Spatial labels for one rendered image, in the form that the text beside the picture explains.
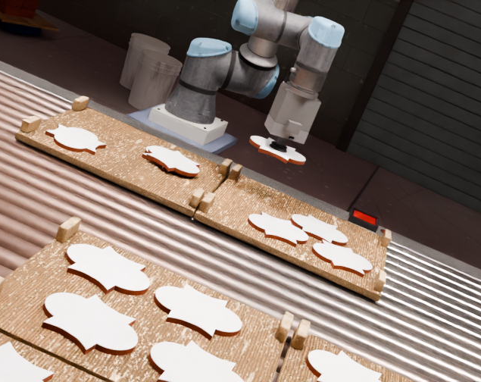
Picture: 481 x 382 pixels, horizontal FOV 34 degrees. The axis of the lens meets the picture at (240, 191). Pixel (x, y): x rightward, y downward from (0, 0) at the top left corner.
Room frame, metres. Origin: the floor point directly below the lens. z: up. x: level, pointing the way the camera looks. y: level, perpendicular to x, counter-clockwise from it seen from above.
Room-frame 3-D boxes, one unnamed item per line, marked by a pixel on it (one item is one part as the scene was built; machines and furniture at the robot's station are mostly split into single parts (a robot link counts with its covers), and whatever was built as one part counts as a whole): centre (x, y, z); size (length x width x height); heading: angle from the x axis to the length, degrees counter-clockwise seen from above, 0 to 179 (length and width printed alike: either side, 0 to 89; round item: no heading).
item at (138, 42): (5.74, 1.02, 0.19); 0.30 x 0.30 x 0.37
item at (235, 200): (1.65, -0.15, 0.93); 0.41 x 0.35 x 0.02; 84
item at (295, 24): (1.84, 0.00, 1.31); 0.11 x 0.11 x 0.08; 16
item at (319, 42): (1.75, -0.04, 1.31); 0.09 x 0.08 x 0.11; 16
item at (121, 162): (1.70, 0.26, 0.93); 0.41 x 0.35 x 0.02; 85
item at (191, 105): (2.27, 0.23, 0.96); 0.15 x 0.15 x 0.10
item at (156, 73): (5.35, 0.84, 0.19); 0.30 x 0.30 x 0.37
